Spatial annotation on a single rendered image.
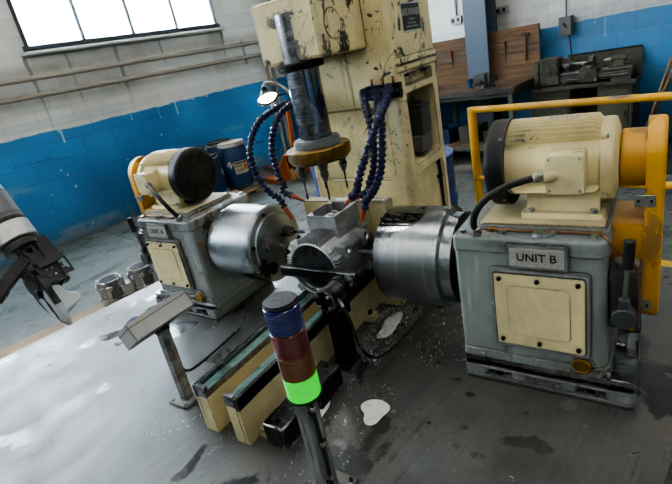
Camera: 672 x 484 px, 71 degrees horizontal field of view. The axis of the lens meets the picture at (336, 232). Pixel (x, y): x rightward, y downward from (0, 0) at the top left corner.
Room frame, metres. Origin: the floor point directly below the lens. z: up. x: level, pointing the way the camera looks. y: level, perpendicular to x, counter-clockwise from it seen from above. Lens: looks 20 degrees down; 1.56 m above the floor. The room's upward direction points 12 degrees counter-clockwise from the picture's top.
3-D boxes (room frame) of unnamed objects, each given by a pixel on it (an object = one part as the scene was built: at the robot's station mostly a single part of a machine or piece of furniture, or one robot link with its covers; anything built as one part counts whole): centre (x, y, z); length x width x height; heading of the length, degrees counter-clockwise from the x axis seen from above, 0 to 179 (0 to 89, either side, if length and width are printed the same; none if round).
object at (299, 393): (0.67, 0.11, 1.05); 0.06 x 0.06 x 0.04
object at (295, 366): (0.67, 0.11, 1.10); 0.06 x 0.06 x 0.04
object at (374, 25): (1.49, -0.13, 1.28); 0.55 x 0.37 x 0.96; 143
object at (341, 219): (1.32, 0.00, 1.11); 0.12 x 0.11 x 0.07; 143
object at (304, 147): (1.32, 0.00, 1.43); 0.18 x 0.18 x 0.48
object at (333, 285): (1.16, -0.10, 0.92); 0.45 x 0.13 x 0.24; 143
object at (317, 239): (1.29, 0.02, 1.01); 0.20 x 0.19 x 0.19; 143
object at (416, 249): (1.09, -0.24, 1.04); 0.41 x 0.25 x 0.25; 53
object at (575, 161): (0.88, -0.46, 1.16); 0.33 x 0.26 x 0.42; 53
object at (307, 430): (0.67, 0.11, 1.01); 0.08 x 0.08 x 0.42; 53
